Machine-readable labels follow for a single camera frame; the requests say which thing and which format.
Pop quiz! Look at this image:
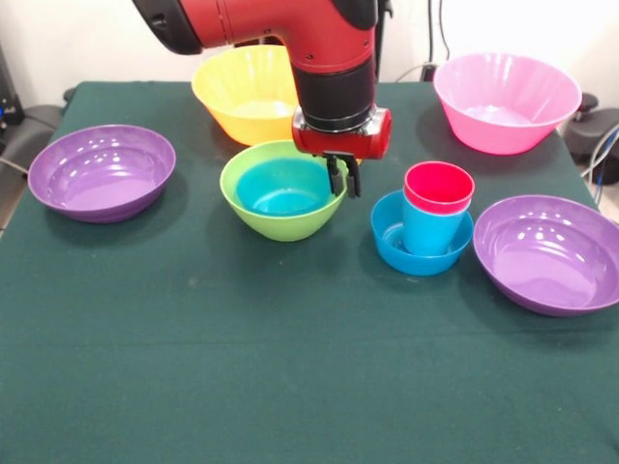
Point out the blue cup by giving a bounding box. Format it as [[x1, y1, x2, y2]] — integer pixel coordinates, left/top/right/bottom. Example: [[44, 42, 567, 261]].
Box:
[[401, 200, 473, 256]]

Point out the grey cable bundle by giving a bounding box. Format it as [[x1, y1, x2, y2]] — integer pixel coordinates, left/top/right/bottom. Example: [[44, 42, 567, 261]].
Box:
[[579, 123, 619, 228]]

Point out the black wall cable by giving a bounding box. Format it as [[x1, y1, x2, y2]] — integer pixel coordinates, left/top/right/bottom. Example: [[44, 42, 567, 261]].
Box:
[[437, 0, 455, 67]]

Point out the blue bowl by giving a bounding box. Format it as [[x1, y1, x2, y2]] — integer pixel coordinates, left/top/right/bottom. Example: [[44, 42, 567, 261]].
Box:
[[235, 159, 335, 218], [370, 189, 474, 277]]

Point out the orange bowl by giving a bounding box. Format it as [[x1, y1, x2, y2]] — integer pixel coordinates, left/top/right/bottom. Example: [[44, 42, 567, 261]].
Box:
[[191, 45, 301, 147]]

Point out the black knobbed device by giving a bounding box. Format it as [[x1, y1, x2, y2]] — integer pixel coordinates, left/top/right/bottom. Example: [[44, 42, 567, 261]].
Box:
[[565, 92, 619, 163]]

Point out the pink bowl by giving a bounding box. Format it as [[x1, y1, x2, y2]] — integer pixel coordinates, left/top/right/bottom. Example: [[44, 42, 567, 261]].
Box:
[[432, 51, 583, 157]]

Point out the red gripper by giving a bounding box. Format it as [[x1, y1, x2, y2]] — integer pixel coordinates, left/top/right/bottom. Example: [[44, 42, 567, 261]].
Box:
[[291, 105, 393, 199]]

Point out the green bowl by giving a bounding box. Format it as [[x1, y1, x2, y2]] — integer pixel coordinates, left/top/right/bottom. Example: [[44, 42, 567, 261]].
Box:
[[220, 139, 349, 243]]

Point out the purple bowl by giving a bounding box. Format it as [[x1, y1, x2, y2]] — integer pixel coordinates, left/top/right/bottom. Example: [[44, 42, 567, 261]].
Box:
[[472, 194, 619, 318], [27, 124, 177, 225]]

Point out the dark green tablecloth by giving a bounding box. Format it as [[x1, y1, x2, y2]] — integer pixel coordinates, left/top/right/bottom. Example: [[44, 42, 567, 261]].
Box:
[[0, 80, 619, 464]]

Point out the black computer tower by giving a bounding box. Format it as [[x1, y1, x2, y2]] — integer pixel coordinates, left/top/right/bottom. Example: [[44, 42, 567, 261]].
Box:
[[0, 43, 25, 141]]

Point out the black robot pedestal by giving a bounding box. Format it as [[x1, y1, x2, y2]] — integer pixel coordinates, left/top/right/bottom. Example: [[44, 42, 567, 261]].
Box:
[[371, 0, 393, 81]]

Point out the red cup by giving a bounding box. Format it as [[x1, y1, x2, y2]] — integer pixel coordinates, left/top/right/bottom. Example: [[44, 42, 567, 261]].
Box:
[[403, 161, 476, 217]]

